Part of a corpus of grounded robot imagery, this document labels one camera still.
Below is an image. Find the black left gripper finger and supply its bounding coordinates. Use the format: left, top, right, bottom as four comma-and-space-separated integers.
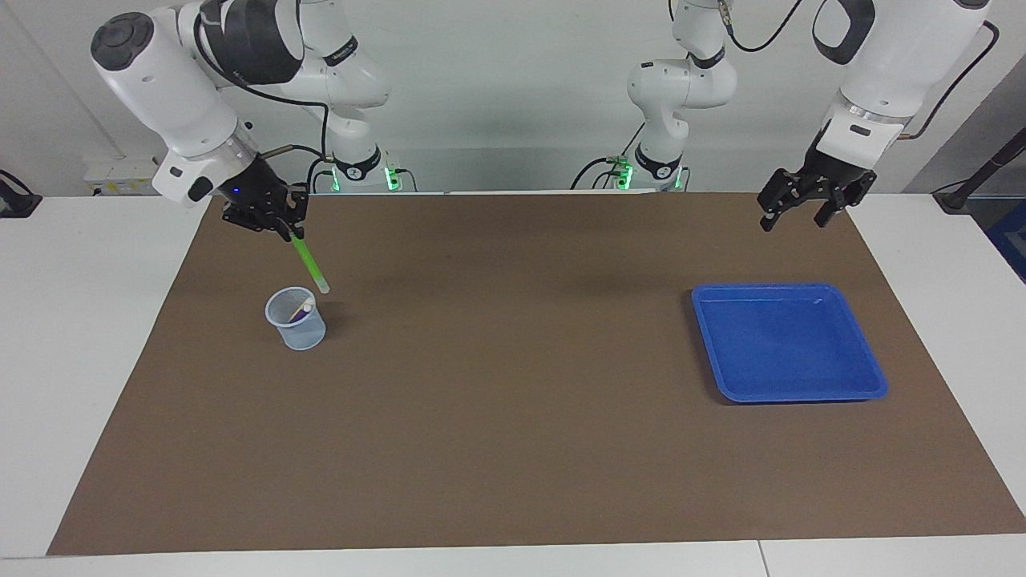
757, 168, 806, 233
815, 180, 865, 228

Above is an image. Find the green pen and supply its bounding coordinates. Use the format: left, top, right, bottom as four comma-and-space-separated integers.
290, 232, 331, 294

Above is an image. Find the blue plastic tray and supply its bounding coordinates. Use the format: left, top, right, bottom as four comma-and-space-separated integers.
691, 283, 889, 404

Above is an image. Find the clear plastic cup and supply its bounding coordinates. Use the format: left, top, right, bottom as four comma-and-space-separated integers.
265, 287, 328, 351

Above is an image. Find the white power strip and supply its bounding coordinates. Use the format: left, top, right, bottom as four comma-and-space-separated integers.
84, 156, 161, 197

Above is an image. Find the black stand pole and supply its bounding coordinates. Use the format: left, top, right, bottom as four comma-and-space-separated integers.
934, 127, 1026, 213

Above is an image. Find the blue box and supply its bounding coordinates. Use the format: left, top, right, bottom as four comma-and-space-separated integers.
986, 200, 1026, 283

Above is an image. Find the brown table mat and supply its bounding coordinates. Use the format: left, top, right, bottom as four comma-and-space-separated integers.
46, 191, 1026, 556

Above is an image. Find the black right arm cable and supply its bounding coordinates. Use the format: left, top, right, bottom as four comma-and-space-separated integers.
192, 16, 331, 161

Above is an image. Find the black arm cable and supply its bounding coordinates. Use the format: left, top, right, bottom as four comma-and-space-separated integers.
192, 16, 331, 161
721, 0, 1003, 141

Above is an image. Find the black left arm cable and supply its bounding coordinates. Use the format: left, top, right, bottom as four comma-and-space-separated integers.
721, 0, 1003, 141

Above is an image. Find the black left base cable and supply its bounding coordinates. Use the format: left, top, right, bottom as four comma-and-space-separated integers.
571, 120, 646, 192

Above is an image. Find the black clamp mount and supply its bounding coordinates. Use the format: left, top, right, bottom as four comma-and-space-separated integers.
0, 170, 42, 219

